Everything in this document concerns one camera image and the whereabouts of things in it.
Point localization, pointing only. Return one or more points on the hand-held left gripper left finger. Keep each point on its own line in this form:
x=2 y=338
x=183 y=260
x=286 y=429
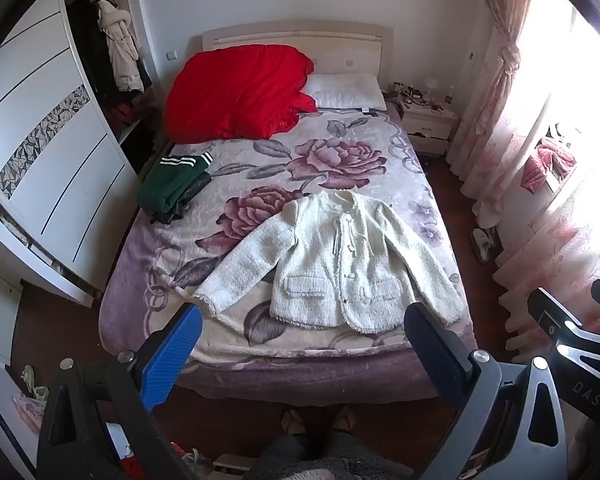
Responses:
x=172 y=355

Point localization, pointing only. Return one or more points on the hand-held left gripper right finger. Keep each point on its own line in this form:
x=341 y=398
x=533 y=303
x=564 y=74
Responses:
x=432 y=355

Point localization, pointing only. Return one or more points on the clothes on wardrobe shelf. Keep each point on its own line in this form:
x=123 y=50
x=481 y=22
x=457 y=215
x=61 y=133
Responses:
x=87 y=45

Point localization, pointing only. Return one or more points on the sheer floral curtain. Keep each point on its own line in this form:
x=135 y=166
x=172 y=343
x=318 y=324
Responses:
x=555 y=240

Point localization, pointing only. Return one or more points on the pair of pale slippers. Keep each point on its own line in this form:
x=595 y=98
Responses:
x=482 y=245

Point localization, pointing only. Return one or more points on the pink garment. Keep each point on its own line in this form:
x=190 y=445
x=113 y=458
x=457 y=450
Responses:
x=547 y=165

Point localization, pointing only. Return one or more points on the pale green shoes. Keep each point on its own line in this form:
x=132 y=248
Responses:
x=30 y=380

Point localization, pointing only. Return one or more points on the person's legs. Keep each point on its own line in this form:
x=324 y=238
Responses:
x=325 y=455

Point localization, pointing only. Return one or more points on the pink cloth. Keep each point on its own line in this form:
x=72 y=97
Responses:
x=27 y=412

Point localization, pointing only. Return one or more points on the green white-striped pants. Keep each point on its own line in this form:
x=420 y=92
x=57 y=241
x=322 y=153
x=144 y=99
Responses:
x=167 y=185

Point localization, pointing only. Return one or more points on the black garment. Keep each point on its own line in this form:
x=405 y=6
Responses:
x=197 y=185

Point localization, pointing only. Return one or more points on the white nightstand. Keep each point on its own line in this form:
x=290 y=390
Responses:
x=427 y=127

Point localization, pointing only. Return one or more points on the floral purple blanket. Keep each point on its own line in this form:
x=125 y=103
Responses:
x=330 y=160

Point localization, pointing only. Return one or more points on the pink floral curtain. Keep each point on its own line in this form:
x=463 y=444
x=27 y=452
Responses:
x=500 y=85

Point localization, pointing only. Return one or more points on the cluster of small toiletries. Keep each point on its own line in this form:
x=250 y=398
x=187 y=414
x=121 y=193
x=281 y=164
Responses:
x=415 y=94

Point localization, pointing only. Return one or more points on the red garment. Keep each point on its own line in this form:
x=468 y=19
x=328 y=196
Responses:
x=230 y=90

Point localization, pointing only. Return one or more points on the white pillow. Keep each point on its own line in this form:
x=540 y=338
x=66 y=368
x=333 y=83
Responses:
x=345 y=90

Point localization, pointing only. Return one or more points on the beige hanging coat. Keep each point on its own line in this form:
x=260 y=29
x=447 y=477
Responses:
x=122 y=50

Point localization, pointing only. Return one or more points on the white wooden bed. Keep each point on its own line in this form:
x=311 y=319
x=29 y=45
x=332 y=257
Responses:
x=340 y=42

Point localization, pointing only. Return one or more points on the white wardrobe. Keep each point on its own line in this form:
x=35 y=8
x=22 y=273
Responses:
x=132 y=10

